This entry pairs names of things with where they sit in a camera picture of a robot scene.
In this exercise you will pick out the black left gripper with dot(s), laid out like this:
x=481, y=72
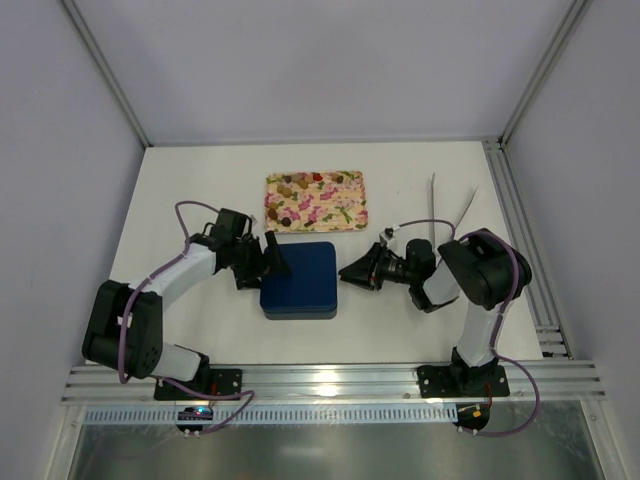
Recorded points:
x=258, y=261

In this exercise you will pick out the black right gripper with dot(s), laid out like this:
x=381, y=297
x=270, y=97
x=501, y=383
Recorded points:
x=376, y=267

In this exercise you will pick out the blue box lid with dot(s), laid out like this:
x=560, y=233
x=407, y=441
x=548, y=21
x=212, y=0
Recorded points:
x=313, y=278

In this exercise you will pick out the blue chocolate box with tray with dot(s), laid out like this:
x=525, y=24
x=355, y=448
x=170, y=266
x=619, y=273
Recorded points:
x=305, y=312

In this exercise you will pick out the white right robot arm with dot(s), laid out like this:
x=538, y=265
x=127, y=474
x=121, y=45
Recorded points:
x=481, y=267

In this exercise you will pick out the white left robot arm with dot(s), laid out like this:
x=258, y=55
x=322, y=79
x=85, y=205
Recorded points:
x=125, y=331

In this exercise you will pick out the floral serving tray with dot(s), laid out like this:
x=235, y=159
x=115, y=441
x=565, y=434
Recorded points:
x=316, y=202

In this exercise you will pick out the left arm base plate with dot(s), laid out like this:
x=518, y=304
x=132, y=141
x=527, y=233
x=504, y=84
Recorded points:
x=209, y=384

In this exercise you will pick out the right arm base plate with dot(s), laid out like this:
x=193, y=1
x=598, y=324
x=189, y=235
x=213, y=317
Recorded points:
x=459, y=381

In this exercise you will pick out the slotted cable duct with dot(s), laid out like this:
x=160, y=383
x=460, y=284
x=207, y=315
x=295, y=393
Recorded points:
x=292, y=414

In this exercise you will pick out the aluminium frame rail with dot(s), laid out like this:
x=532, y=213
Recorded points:
x=554, y=380

